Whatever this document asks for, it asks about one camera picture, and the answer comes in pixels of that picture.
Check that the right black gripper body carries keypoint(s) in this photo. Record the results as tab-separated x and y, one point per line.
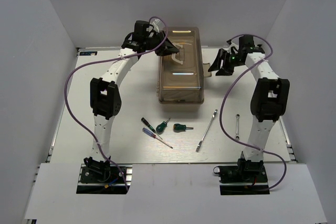
231	61

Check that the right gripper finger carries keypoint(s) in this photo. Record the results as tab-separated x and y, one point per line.
216	65
225	71

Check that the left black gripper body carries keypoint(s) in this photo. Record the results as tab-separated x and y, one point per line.
153	41

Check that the beige plastic toolbox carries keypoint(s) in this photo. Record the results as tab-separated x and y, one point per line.
181	74

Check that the long silver wrench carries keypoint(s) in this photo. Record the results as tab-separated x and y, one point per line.
206	131

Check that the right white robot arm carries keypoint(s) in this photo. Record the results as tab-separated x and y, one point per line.
268	102

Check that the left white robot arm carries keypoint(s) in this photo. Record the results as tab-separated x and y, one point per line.
105	99

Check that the short silver wrench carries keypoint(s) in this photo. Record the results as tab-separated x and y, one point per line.
237	136

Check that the green orange stubby screwdriver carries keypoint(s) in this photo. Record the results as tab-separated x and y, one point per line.
181	127

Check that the black precision screwdriver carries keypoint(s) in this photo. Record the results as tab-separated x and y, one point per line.
148	126

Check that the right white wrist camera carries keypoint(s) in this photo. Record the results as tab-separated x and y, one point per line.
232	47

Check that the blue handled screwdriver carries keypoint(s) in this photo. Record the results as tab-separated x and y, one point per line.
153	135

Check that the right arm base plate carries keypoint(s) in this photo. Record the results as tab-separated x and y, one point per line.
232	183

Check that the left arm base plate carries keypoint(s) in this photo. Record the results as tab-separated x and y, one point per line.
109	183

